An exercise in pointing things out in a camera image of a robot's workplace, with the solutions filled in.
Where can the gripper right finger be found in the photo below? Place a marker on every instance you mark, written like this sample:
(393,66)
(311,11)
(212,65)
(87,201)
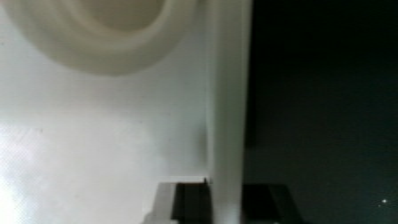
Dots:
(269,207)

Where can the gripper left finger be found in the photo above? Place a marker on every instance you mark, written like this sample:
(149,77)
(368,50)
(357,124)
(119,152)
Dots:
(181,203)

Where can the white square tabletop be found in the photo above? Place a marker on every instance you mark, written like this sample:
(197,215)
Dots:
(123,87)

